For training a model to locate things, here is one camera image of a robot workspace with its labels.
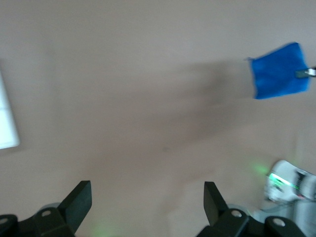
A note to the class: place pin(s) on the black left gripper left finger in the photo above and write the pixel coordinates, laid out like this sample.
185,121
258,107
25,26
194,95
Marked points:
72,209

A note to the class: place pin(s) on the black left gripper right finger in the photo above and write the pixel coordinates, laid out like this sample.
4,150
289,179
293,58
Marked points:
218,214

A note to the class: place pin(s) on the blue microfiber towel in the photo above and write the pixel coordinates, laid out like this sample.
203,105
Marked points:
276,74

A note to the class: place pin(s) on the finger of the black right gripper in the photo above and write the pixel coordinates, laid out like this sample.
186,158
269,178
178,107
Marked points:
304,72

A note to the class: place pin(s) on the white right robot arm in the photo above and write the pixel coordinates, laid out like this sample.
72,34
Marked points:
284,180

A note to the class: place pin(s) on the white towel rack base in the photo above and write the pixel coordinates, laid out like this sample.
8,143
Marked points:
6,118

